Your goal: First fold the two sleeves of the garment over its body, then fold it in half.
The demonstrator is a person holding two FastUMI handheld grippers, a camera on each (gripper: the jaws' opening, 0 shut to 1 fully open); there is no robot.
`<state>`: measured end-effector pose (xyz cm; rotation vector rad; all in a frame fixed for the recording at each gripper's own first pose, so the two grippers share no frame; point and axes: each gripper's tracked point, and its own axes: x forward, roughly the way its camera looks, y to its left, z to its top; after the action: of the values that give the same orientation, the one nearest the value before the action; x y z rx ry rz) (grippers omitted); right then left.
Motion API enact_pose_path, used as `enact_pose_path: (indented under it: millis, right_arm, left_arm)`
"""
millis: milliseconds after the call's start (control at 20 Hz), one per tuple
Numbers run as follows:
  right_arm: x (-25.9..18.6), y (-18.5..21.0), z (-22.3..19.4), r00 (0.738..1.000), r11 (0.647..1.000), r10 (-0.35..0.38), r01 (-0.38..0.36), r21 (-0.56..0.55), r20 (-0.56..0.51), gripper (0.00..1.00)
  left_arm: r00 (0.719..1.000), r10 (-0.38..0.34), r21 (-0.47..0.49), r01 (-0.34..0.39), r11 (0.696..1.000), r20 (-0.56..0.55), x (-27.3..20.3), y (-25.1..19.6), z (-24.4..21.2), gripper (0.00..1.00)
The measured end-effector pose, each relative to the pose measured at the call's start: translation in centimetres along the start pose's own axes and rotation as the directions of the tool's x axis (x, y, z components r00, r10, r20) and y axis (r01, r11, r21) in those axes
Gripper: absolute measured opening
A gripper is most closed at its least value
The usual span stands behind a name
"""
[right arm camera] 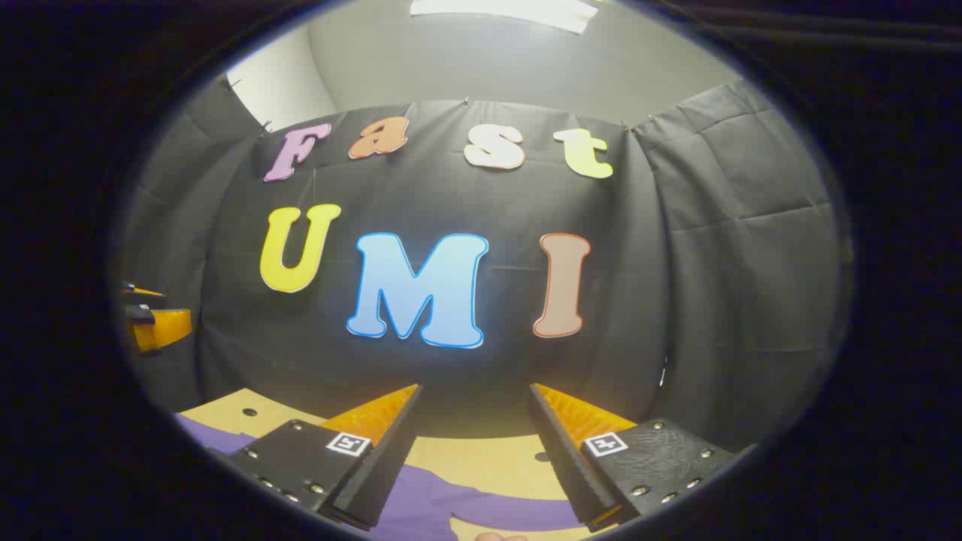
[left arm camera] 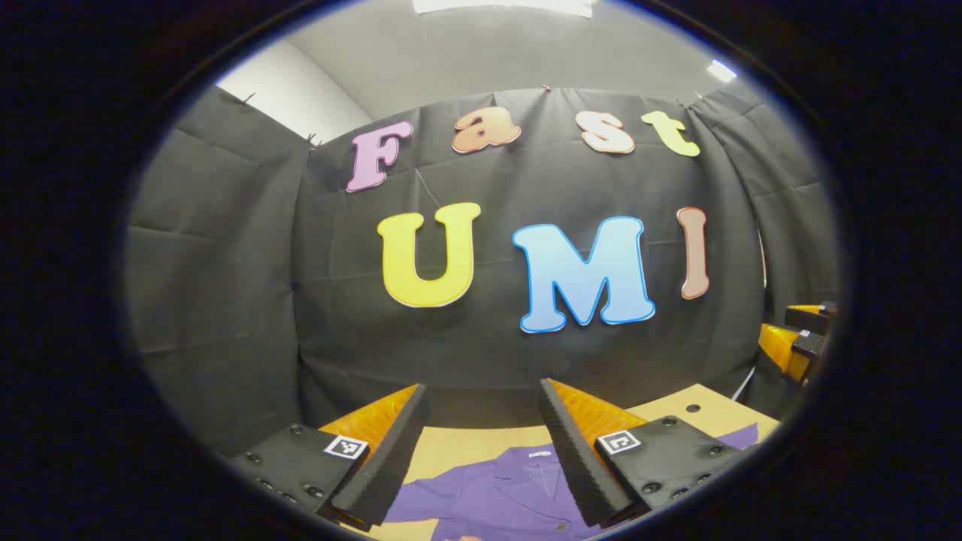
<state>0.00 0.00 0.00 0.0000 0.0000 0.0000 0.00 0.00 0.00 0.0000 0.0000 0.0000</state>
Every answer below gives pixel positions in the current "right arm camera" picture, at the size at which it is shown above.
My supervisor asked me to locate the purple shirt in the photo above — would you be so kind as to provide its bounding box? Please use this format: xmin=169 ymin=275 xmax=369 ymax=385
xmin=174 ymin=413 xmax=591 ymax=541

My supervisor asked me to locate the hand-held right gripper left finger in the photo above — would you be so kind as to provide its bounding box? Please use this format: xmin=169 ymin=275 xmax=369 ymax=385
xmin=225 ymin=383 xmax=424 ymax=533

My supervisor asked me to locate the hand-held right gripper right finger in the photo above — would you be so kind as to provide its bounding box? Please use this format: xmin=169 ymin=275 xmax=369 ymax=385
xmin=528 ymin=383 xmax=741 ymax=533

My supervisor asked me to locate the ceiling light panel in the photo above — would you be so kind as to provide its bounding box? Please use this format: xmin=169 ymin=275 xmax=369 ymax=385
xmin=410 ymin=0 xmax=598 ymax=35

